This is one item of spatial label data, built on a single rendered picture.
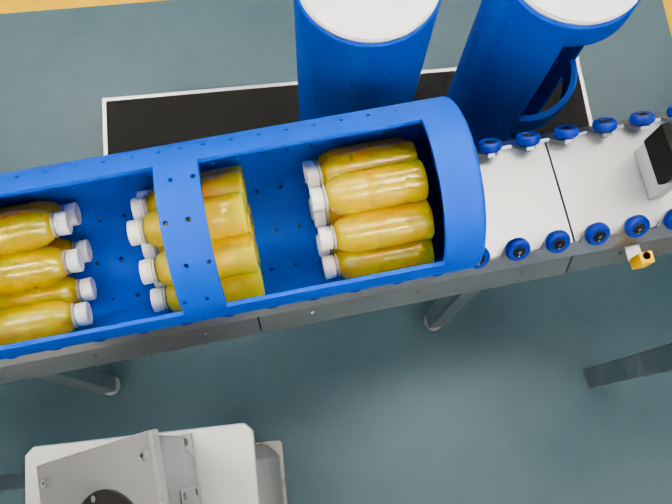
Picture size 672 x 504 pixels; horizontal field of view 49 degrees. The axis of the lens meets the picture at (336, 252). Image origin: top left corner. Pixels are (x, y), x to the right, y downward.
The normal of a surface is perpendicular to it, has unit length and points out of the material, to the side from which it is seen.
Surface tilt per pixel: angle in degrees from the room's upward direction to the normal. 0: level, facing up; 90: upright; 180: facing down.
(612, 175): 0
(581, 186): 0
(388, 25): 0
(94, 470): 45
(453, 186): 20
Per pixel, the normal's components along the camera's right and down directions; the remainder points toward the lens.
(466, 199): 0.11, 0.21
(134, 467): -0.67, -0.04
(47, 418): 0.03, -0.25
